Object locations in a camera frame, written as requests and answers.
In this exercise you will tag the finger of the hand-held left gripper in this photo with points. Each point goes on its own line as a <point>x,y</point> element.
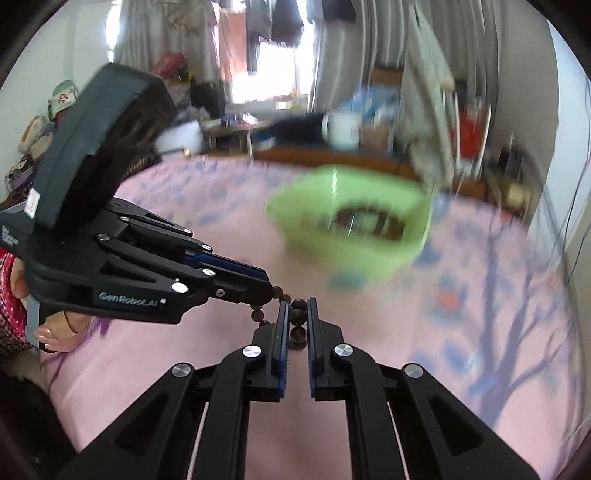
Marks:
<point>240,288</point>
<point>231,267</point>

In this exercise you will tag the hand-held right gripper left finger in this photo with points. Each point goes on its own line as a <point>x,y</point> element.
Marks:
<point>280,332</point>

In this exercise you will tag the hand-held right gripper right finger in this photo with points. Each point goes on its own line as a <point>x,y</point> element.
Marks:
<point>313,332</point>

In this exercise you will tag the light green plastic basin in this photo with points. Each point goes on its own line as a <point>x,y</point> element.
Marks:
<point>314,207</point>

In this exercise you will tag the person's left forearm red sleeve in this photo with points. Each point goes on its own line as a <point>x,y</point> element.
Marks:
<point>9,318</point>

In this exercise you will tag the person's left hand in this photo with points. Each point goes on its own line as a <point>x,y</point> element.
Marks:
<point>57,332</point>

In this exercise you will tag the printed fabric bags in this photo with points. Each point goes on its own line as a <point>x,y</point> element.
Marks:
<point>46,120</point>

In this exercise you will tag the white plastic tub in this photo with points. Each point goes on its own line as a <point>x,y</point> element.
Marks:
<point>180,136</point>

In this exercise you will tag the small low table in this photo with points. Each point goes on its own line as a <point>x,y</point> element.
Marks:
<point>231,129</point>

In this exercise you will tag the pink floral bedsheet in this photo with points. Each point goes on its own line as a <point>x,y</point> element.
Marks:
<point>461,300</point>

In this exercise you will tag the dark blue cushion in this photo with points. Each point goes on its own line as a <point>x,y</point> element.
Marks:
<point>298,128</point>

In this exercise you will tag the white enamel mug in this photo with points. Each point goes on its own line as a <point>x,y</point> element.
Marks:
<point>344,129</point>

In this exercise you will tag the hanging clothes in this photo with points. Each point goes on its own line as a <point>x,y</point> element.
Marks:
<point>277,27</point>

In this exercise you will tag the white translucent cloth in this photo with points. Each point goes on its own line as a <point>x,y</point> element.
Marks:
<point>427,92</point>

